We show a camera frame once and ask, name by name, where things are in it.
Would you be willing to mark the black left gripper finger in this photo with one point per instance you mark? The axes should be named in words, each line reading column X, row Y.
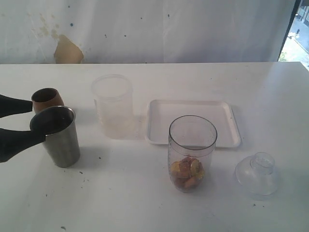
column 11, row 106
column 13, row 142

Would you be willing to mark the brown wooden cup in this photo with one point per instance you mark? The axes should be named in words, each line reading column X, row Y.
column 44, row 98

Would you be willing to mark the stainless steel cup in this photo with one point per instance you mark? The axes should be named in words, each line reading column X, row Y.
column 57, row 123

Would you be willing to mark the gold coin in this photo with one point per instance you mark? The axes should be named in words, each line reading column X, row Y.
column 197, row 170
column 174, row 168

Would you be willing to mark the clear plastic shaker body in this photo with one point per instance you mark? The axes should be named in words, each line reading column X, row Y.
column 192, row 136

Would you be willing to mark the clear plastic shaker lid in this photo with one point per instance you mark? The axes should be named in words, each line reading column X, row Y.
column 257, row 176

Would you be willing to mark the translucent plastic deli container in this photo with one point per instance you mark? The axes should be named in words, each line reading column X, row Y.
column 114, row 105

